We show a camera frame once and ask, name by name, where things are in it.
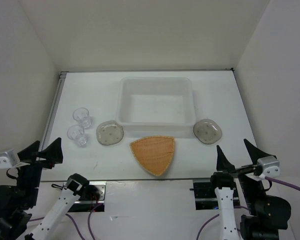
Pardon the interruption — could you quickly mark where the aluminium table edge rail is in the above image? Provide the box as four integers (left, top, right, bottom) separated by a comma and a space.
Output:
39, 71, 68, 151

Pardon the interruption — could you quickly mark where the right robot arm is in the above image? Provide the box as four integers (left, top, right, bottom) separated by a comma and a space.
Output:
209, 139, 292, 240

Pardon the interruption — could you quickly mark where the translucent plastic bin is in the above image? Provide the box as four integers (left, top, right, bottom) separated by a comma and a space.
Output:
115, 77, 196, 138

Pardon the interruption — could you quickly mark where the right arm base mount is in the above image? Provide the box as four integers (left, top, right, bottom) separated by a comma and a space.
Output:
189, 178, 248, 211

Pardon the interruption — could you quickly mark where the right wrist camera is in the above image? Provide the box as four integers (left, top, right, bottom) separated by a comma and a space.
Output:
255, 155, 281, 178

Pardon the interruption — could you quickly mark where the clear plastic cup front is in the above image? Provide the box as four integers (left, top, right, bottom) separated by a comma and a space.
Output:
67, 124, 88, 147

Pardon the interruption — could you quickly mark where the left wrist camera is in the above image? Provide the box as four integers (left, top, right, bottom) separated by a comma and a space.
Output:
0, 149, 20, 169

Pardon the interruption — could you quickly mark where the woven bamboo triangular plate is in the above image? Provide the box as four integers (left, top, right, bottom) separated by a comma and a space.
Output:
129, 135, 175, 177

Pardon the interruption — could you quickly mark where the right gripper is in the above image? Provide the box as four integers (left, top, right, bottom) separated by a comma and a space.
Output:
216, 136, 277, 214

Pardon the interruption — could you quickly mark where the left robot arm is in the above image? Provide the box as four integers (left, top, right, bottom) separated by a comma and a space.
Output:
0, 137, 90, 240

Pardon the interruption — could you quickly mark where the clear plastic cup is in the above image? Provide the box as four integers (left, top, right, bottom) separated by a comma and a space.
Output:
72, 107, 92, 129
67, 124, 88, 147

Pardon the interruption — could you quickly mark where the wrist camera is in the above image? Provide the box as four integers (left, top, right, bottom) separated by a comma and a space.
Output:
255, 155, 281, 178
0, 149, 20, 169

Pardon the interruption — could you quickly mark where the smoky glass dish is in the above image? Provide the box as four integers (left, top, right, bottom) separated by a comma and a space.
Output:
96, 120, 124, 146
193, 119, 223, 145

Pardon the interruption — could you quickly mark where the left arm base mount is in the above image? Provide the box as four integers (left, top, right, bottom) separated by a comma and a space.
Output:
51, 181, 108, 213

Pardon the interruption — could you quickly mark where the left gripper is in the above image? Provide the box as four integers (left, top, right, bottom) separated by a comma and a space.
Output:
13, 136, 64, 206

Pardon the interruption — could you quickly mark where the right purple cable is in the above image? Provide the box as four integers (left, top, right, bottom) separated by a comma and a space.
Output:
197, 176, 300, 240

